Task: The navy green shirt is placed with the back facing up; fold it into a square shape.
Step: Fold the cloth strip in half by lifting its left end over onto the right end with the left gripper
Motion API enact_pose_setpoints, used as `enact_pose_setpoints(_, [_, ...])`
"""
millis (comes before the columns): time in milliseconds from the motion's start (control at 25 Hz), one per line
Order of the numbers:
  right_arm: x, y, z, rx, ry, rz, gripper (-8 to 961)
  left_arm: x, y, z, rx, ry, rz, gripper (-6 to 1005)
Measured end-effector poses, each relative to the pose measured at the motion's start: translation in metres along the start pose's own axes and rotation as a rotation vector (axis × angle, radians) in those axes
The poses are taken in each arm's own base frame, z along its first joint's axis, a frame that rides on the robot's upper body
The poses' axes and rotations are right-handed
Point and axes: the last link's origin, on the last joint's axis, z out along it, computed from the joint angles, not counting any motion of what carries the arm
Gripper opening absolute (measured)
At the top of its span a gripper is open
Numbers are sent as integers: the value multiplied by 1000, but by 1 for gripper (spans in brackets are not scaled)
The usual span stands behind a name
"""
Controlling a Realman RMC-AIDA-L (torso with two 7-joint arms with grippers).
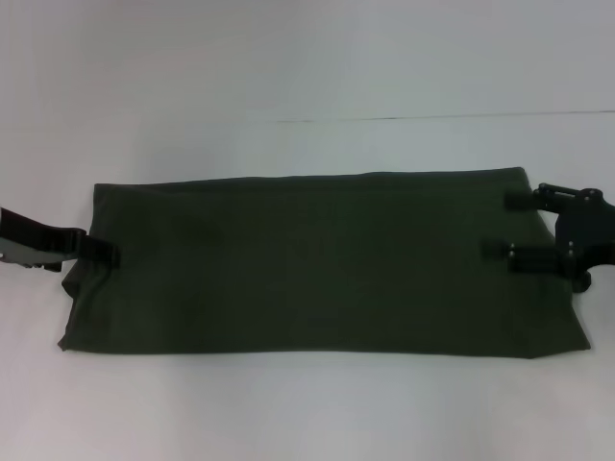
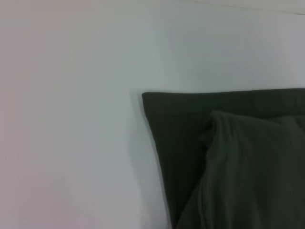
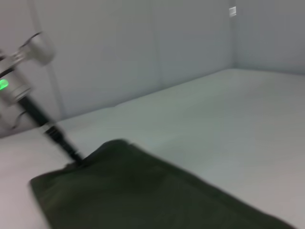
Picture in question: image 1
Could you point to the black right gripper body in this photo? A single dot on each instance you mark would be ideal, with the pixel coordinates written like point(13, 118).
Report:
point(588, 230)

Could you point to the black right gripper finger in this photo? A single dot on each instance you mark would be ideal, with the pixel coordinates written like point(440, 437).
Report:
point(548, 198)
point(528, 257)

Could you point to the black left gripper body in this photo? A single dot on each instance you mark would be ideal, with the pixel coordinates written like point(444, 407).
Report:
point(33, 242)

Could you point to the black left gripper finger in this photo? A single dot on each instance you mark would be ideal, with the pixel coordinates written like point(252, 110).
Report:
point(93, 247)

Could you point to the dark green shirt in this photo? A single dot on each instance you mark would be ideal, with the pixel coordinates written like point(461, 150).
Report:
point(312, 264)

